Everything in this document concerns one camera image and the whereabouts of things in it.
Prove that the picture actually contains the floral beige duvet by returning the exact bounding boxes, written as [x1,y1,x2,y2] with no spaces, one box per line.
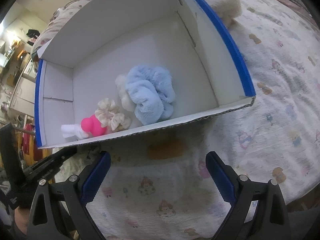
[30,0,84,63]

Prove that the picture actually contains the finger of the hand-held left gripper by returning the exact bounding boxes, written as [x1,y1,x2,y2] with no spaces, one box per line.
[22,147,77,183]

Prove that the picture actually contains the red container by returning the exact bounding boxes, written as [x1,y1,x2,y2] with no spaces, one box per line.
[22,124,36,157]

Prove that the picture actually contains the pink and white plush toy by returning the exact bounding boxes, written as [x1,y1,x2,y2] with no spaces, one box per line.
[61,114,108,140]

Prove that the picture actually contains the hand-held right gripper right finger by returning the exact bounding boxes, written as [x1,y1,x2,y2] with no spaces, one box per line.
[205,151,292,240]

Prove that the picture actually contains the blue fluffy scrunchie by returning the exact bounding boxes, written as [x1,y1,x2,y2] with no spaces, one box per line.
[124,65,177,125]

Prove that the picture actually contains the blue cardboard box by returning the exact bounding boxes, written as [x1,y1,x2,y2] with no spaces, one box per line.
[34,0,257,149]

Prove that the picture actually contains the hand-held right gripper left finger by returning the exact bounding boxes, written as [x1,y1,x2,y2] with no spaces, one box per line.
[26,151,112,240]

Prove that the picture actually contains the cream fluffy plush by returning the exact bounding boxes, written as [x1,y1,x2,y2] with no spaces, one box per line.
[211,0,242,27]

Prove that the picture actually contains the white fluffy scrunchie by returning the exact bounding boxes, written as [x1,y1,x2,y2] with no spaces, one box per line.
[114,74,137,112]

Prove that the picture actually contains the white washing machine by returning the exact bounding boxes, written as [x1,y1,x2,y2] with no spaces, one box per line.
[22,59,38,82]

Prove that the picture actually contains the person's grey pants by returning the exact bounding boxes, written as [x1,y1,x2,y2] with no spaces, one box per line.
[285,200,320,240]

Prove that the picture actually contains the white base cabinet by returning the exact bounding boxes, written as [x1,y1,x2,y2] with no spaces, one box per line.
[9,76,36,117]

